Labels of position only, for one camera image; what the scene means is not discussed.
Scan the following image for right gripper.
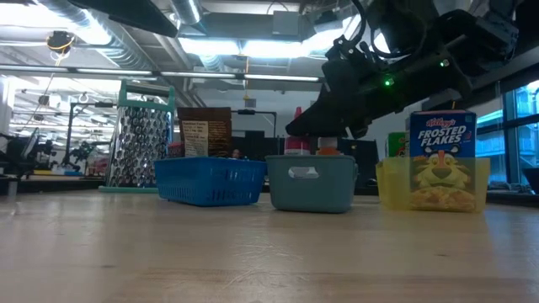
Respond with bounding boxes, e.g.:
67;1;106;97
285;24;473;140

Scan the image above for orange-yellow squeeze bottle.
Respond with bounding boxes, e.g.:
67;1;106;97
316;136;340;156

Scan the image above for red squeeze bottle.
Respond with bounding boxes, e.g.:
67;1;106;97
285;106;312;156

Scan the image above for green Apple Jacks cereal box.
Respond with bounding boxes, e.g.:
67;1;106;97
386;131;408;159

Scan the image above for blue Frosted Flakes cereal box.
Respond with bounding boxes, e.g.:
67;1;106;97
408;109;478;212

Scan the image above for brown foil packet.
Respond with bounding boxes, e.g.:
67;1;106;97
176;107;233;159

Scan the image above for paprika tin with red lid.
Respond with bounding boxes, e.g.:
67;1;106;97
167;141;186;159

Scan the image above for black partition panels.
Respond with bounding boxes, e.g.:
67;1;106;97
232;130;380;186

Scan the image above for yellow plastic bin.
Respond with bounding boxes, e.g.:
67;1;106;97
375;157;492;213

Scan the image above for grey ceiling box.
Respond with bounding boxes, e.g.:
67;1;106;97
272;10;301;37

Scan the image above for long ceiling light strip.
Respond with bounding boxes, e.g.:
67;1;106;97
0;63;322;84

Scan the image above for blue slotted plastic basket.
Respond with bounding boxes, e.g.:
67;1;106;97
153;156;268;207

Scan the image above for large glass window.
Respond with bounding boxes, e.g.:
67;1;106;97
475;79;539;186

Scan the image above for teal-rimmed metal box grater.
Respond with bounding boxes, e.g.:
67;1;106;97
98;79;176;194

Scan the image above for black background chair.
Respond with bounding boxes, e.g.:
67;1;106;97
0;128;56;180

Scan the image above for black background rig frame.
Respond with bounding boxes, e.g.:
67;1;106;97
69;100;115;148
232;109;278;138

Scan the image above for silver ventilation duct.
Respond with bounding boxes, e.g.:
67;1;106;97
37;0;155;71

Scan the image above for black ceiling cable reel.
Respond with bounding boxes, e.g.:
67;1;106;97
45;29;77;59

